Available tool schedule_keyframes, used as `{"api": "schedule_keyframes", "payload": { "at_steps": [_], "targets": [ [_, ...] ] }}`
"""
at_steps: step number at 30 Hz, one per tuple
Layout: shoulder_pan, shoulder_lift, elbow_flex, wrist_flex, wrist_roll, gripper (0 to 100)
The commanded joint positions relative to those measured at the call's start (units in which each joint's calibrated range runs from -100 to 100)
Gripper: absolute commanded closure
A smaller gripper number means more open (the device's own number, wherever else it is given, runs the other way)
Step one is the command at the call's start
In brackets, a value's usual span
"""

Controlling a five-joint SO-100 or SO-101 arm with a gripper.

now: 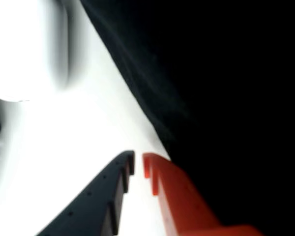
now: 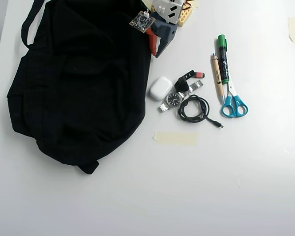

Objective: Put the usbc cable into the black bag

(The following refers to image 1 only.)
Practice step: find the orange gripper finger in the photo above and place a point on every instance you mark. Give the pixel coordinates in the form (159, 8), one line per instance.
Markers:
(182, 201)

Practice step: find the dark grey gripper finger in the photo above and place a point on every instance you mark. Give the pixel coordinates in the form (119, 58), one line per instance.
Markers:
(93, 204)

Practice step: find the black fabric bag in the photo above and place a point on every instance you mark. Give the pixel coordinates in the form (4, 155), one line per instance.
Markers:
(223, 98)

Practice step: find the white charger block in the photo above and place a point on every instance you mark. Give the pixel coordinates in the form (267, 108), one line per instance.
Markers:
(22, 49)

